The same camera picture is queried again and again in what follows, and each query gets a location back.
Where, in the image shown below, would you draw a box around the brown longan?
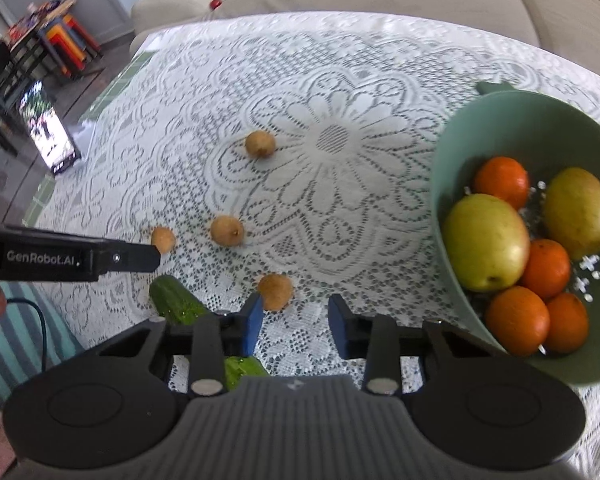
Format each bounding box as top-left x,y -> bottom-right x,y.
257,273 -> 294,312
245,130 -> 276,158
150,226 -> 177,256
210,215 -> 246,248

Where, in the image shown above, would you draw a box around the green cucumber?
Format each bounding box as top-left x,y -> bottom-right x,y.
149,275 -> 271,392

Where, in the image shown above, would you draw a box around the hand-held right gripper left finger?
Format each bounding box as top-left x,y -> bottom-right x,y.
97,292 -> 265,396

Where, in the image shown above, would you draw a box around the smaller green apple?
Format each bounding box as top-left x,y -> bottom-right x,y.
542,167 -> 600,261

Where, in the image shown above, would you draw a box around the large yellow-green apple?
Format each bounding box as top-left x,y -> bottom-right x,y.
441,193 -> 531,293

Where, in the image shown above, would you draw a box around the black side table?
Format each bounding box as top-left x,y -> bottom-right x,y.
0,0 -> 78,157

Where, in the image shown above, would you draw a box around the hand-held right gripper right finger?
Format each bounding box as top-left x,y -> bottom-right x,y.
327,294 -> 486,396

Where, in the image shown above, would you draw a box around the orange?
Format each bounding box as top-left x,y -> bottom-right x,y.
544,292 -> 590,355
520,239 -> 572,301
484,286 -> 551,357
474,156 -> 531,209

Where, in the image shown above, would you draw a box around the smartphone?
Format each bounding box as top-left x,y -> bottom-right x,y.
19,80 -> 82,175

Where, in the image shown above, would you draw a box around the black cable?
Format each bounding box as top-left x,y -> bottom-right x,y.
5,299 -> 49,376

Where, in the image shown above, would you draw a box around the green striped cloth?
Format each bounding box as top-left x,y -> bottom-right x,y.
0,280 -> 88,413

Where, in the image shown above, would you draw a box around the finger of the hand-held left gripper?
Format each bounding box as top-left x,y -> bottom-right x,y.
95,240 -> 162,281

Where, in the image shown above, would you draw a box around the white lace tablecloth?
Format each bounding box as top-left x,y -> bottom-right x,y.
32,12 -> 600,476

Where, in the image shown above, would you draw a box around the green plastic colander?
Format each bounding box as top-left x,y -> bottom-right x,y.
427,81 -> 600,388

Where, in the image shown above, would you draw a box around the stacked colourful stools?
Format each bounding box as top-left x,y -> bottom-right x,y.
37,12 -> 104,79

